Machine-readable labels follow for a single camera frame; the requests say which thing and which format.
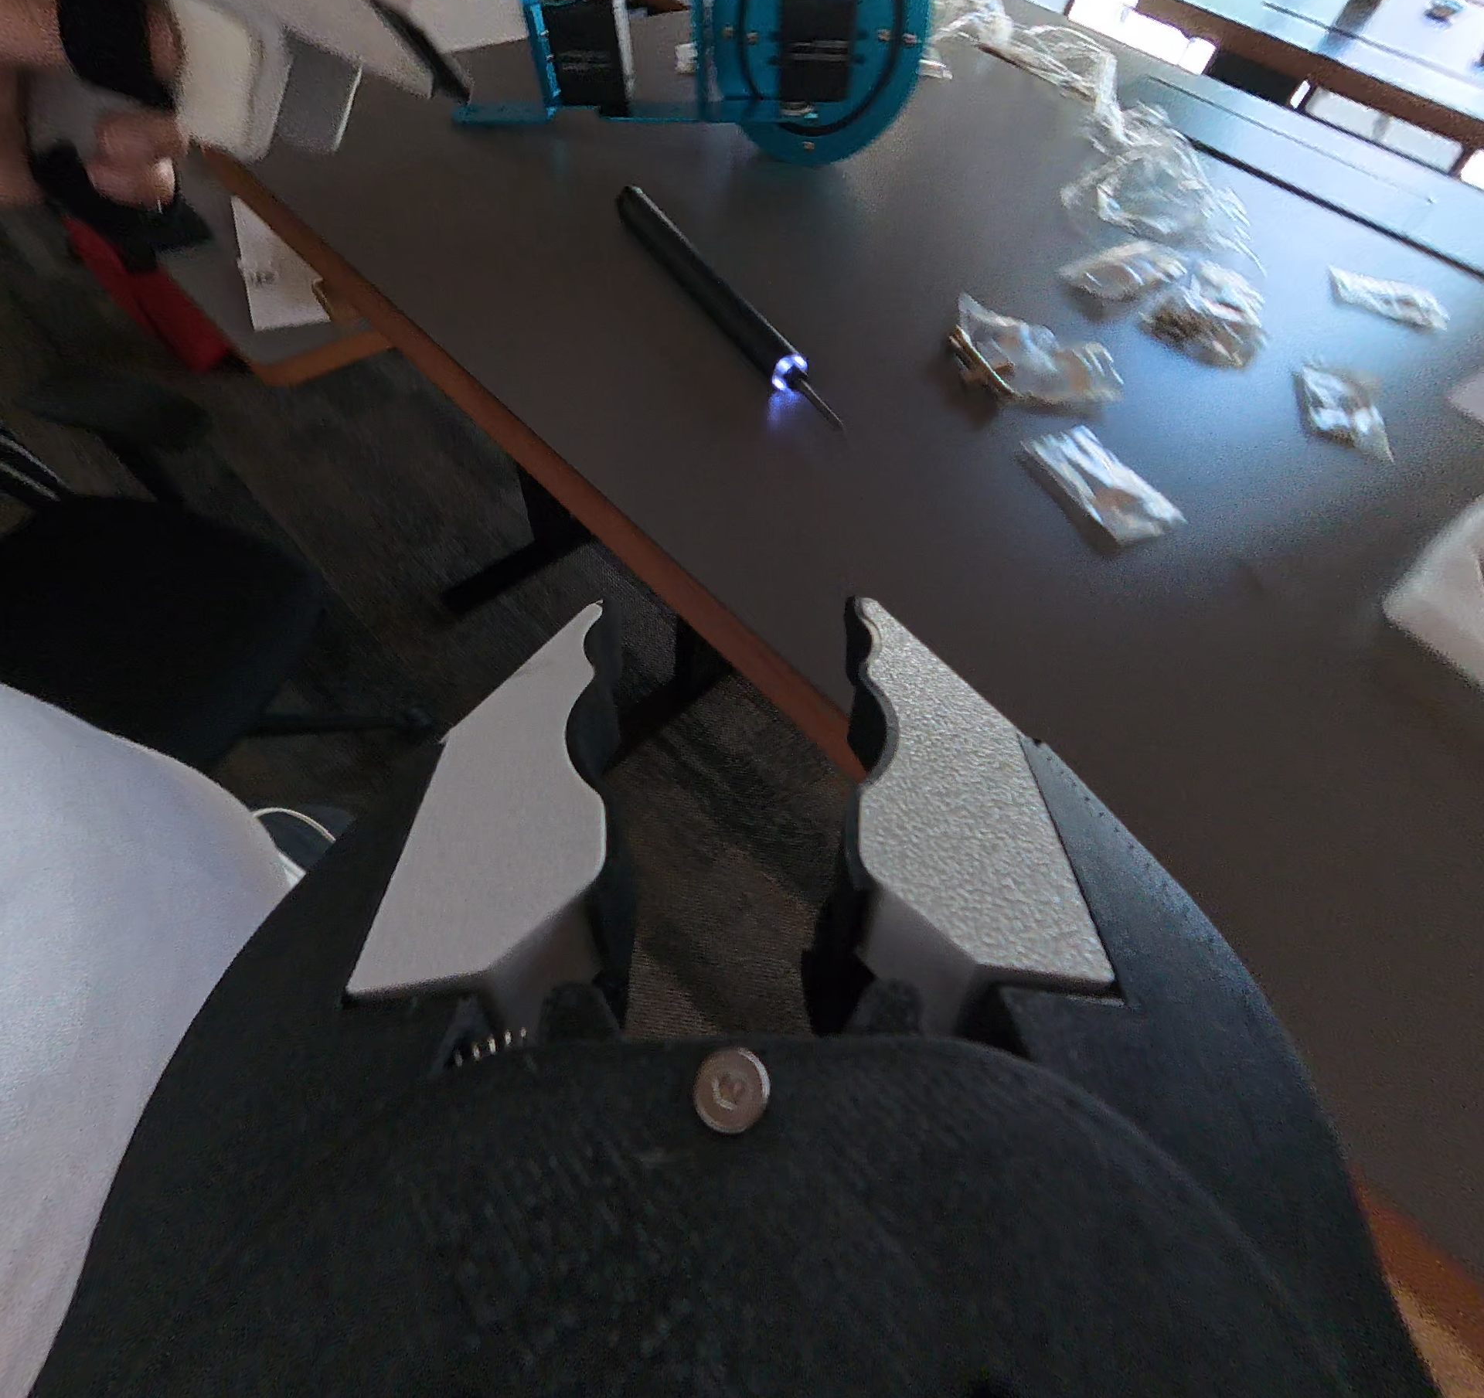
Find black electric screwdriver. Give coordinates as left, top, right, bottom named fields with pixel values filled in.
left=614, top=184, right=848, bottom=434

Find dark desk with wooden edge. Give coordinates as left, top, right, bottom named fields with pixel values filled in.
left=1134, top=0, right=1484, bottom=181
left=1115, top=75, right=1484, bottom=278

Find person's left hand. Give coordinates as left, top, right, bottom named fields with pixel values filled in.
left=0, top=0, right=180, bottom=212

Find person's white shirt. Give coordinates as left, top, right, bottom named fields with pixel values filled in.
left=0, top=680, right=305, bottom=1398

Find grey desk with slot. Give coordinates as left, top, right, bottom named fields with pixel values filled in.
left=174, top=147, right=396, bottom=389

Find blue toy robot arm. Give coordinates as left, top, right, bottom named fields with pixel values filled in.
left=406, top=0, right=935, bottom=168

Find crumpled clear plastic wrap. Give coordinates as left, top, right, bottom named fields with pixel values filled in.
left=922, top=0, right=1258, bottom=258

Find scattered small clear parts bags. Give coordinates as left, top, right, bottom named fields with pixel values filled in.
left=941, top=239, right=1453, bottom=551

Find black office chair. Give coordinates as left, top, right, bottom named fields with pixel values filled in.
left=0, top=424, right=437, bottom=780

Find red object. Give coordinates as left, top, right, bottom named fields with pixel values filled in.
left=63, top=213, right=235, bottom=371

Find dark grey desk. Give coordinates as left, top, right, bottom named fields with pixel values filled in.
left=203, top=0, right=1484, bottom=1289

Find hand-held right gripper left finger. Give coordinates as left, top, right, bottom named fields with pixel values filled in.
left=345, top=598, right=636, bottom=1017

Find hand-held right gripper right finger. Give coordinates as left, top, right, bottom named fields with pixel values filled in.
left=806, top=597, right=1120, bottom=1038

